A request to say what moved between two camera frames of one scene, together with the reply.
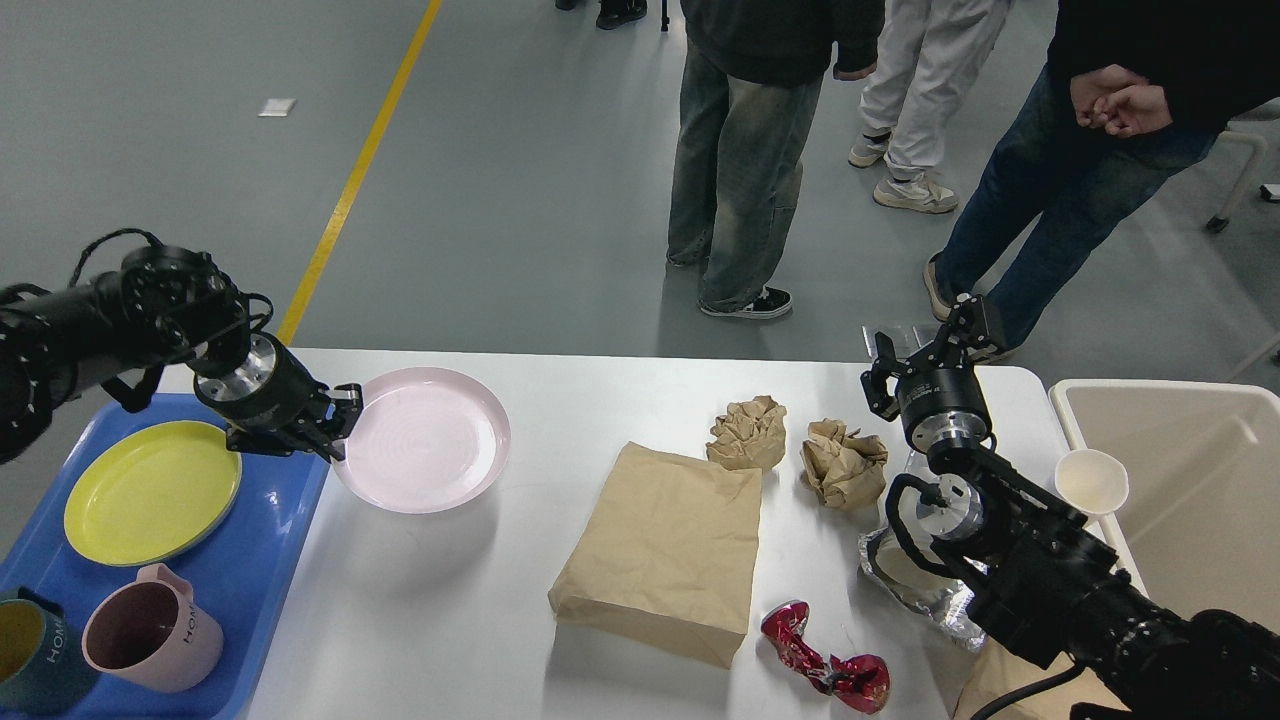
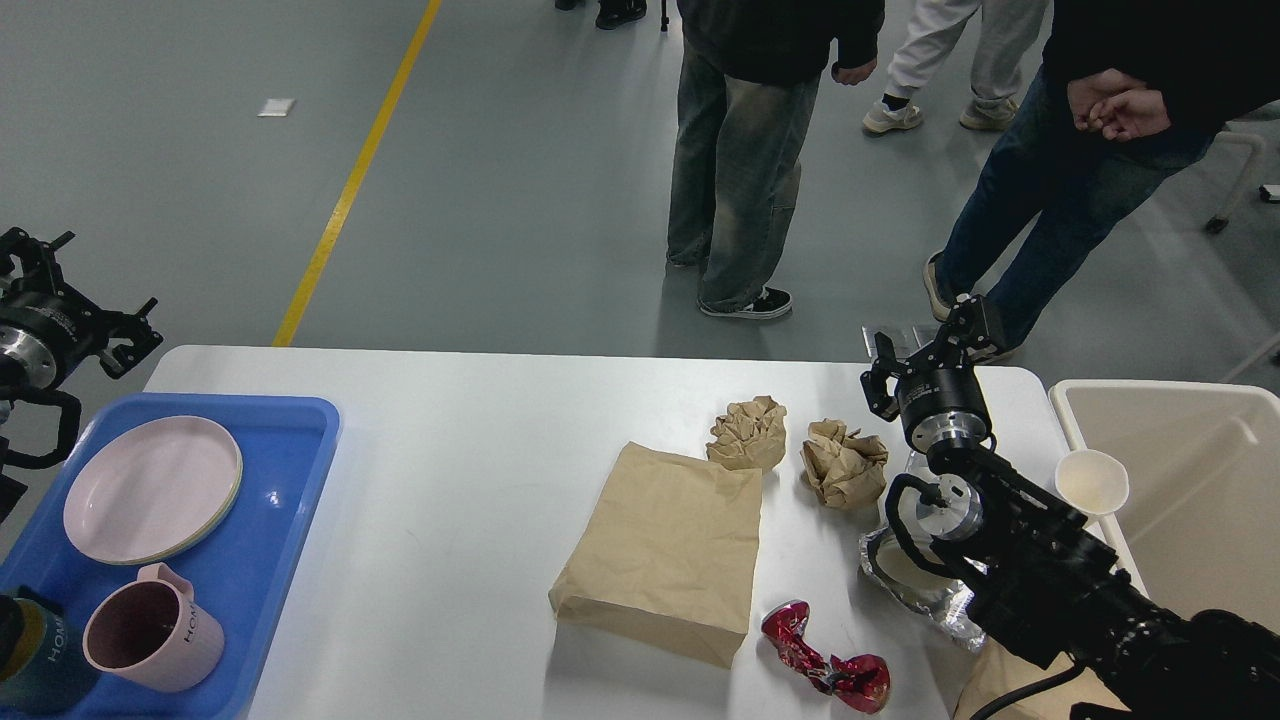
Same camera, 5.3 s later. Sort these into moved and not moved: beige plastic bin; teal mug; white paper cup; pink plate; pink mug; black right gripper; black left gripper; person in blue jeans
Moved: black left gripper; pink plate
Not moved: person in blue jeans; pink mug; black right gripper; beige plastic bin; teal mug; white paper cup
